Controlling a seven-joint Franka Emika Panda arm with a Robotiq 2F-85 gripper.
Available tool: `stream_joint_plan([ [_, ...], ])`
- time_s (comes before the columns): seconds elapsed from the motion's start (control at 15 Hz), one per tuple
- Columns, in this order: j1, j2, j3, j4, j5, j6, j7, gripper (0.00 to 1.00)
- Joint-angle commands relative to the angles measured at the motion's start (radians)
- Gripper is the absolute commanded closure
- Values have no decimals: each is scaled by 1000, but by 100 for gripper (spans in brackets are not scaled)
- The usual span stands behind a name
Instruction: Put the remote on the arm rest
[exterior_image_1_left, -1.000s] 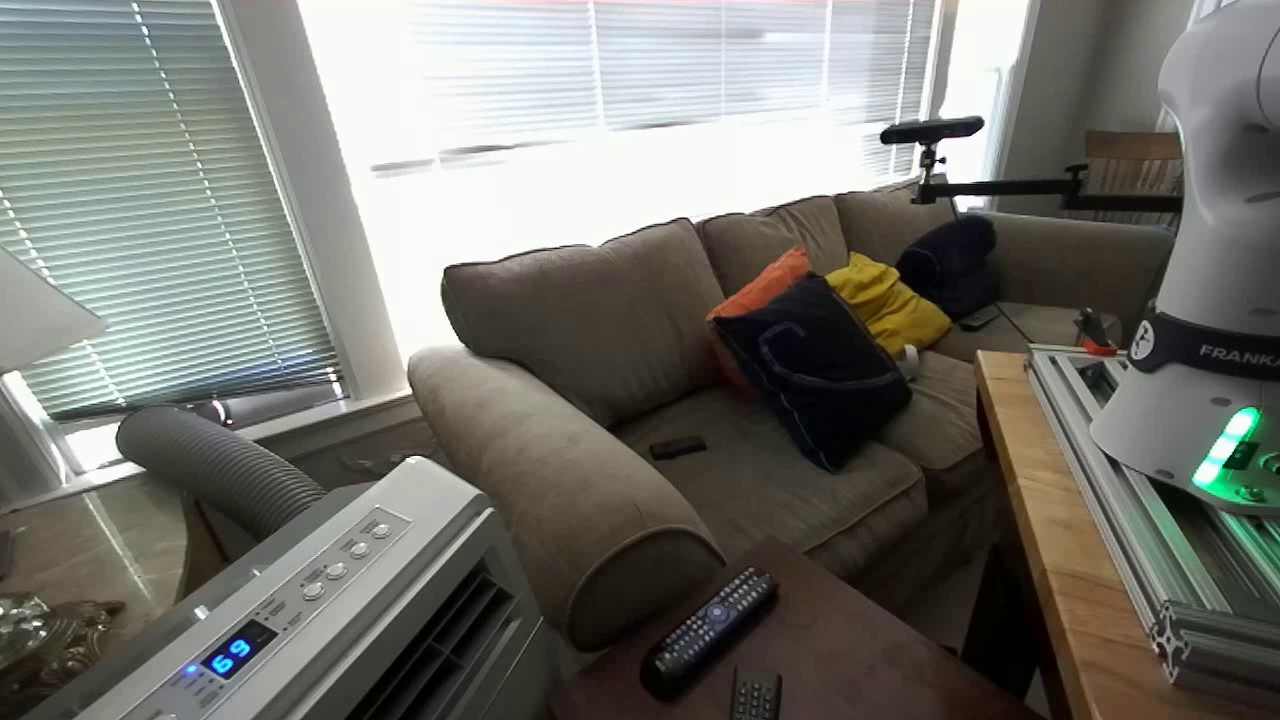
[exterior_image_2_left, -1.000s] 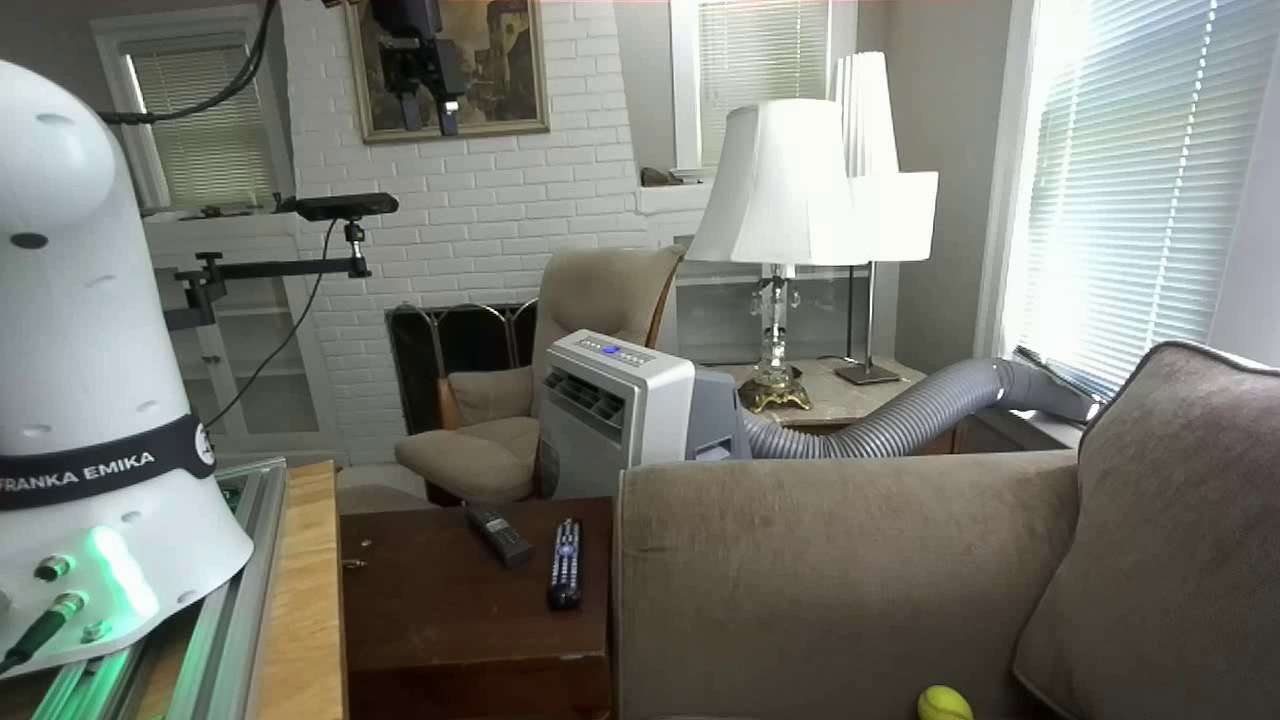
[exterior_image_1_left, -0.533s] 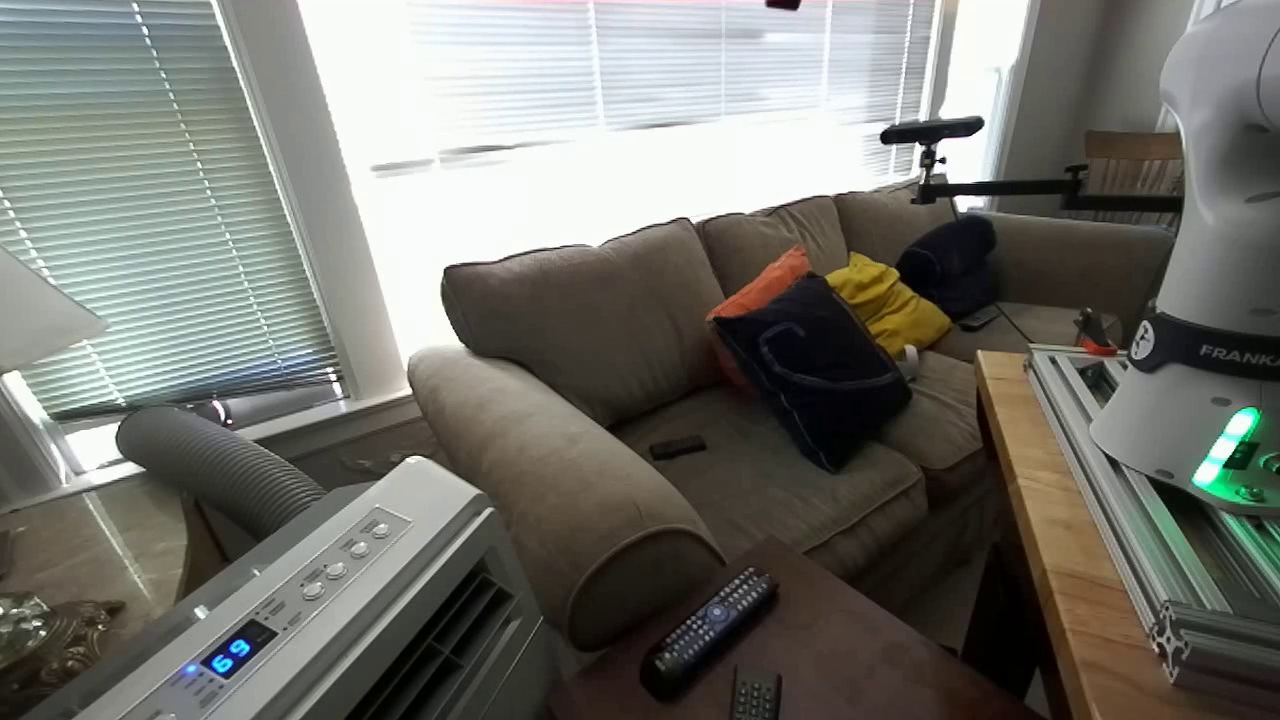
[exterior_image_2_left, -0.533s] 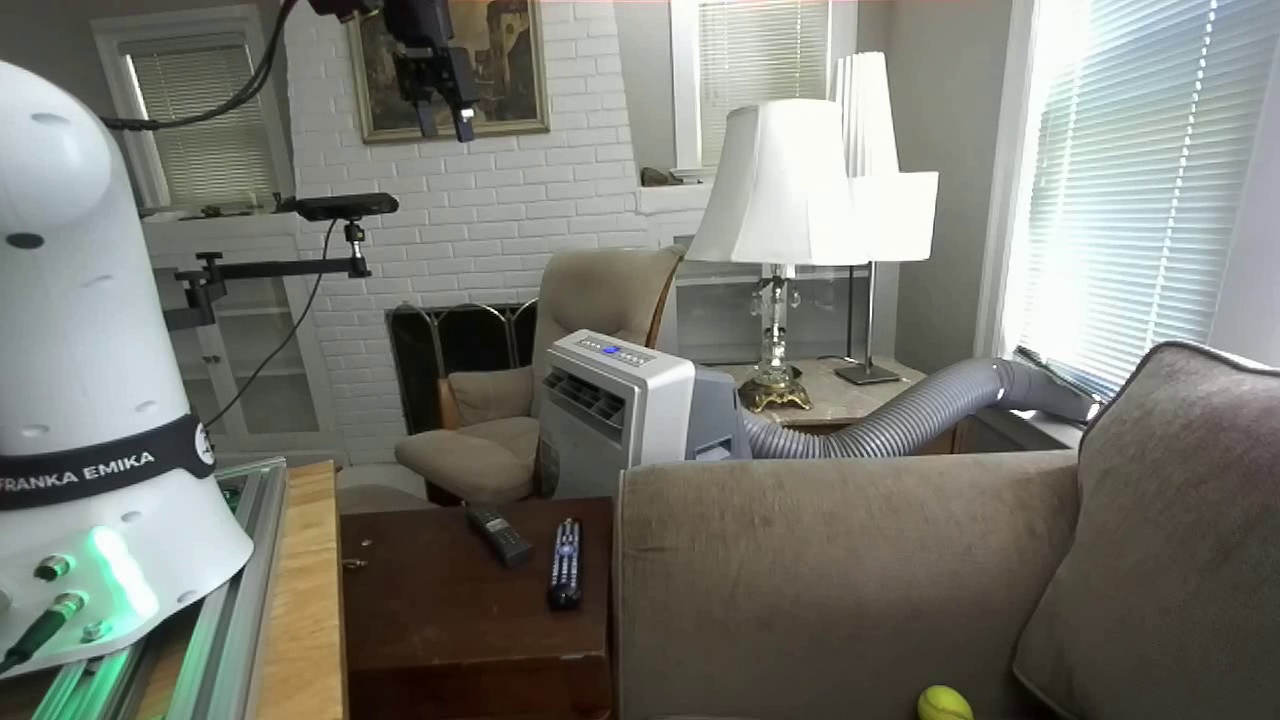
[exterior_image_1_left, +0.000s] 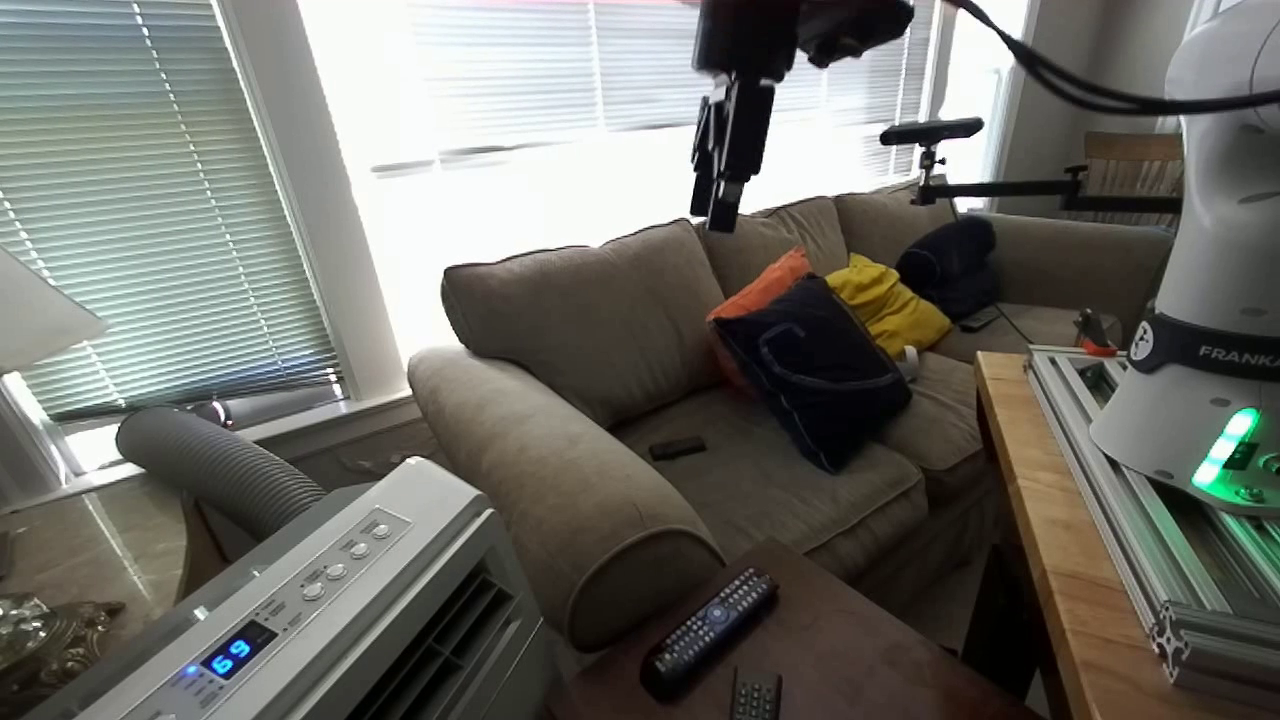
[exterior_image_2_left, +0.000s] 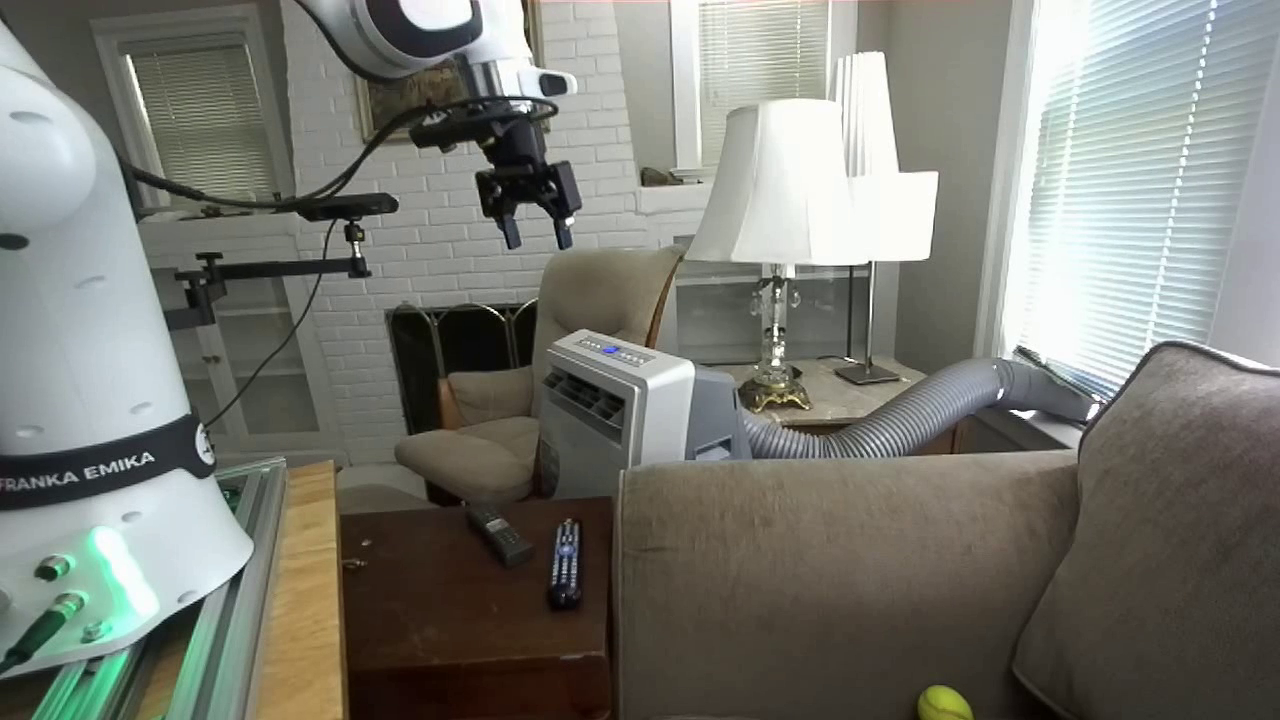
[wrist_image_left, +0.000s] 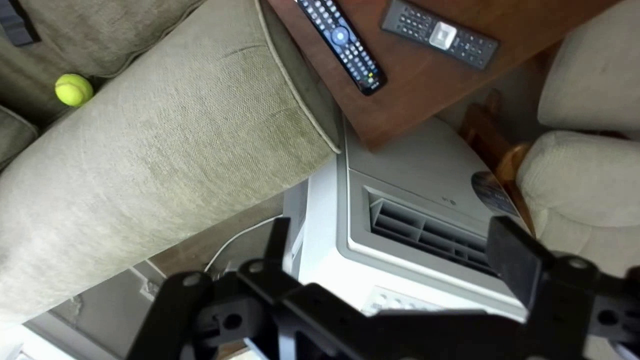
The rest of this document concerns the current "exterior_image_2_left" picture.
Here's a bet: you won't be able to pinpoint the white portable air conditioner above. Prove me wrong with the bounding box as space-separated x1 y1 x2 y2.
534 329 751 502

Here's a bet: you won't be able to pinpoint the dark brown wooden table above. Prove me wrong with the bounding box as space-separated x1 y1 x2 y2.
338 494 621 720

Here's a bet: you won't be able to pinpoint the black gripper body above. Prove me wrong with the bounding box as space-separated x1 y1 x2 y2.
487 117 559 199

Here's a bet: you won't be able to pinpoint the framed wall picture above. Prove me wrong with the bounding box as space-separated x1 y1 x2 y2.
351 52 546 131

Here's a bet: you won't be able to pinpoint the white window blinds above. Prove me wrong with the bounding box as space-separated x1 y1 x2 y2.
1021 0 1280 400

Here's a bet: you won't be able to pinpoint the white shade crystal table lamp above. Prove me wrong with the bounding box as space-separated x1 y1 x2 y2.
686 94 874 416

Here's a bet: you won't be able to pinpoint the black stereo camera bar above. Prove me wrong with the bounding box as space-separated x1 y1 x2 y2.
293 190 401 223

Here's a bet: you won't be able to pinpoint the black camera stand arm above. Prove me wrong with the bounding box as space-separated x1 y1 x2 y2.
174 215 376 318

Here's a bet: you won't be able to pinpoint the beige fabric sofa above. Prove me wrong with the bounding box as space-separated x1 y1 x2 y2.
611 442 1089 720

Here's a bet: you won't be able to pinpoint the light wooden end table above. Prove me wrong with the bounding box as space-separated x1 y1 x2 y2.
717 357 931 430

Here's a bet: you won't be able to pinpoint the beige armchair with wood frame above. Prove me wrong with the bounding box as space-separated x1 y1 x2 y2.
394 241 691 512

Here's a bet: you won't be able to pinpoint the light wooden bench top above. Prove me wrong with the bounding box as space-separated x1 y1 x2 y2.
247 454 351 720

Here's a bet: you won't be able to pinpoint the white shade thin pole lamp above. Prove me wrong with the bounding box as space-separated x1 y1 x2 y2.
831 168 940 393

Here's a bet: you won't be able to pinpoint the aluminium rail frame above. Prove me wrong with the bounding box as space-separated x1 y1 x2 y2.
0 454 293 720

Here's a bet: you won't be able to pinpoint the grey ribbed exhaust hose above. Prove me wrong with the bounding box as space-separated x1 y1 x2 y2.
730 342 1111 463

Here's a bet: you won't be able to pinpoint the thin black camera cable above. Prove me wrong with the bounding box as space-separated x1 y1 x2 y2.
196 215 343 434

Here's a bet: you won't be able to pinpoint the tall narrow white lampshade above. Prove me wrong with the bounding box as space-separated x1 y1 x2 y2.
831 48 900 181

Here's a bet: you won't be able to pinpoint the glossy black long remote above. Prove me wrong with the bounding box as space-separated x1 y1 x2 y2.
546 517 588 614

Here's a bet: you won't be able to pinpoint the beige sofa back cushion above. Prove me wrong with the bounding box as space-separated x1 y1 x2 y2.
1013 337 1280 720

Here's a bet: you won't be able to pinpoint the yellow green tennis ball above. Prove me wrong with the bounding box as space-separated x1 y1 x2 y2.
911 681 977 720

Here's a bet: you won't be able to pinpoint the black fireplace screen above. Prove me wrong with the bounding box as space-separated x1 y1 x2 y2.
386 297 546 440

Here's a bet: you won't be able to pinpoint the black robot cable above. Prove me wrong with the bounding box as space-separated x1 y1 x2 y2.
124 94 452 215

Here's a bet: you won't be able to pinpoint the white framed glass door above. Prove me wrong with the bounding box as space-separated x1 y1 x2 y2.
90 0 326 450

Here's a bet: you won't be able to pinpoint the white framed window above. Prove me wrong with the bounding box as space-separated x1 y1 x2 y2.
670 0 862 181

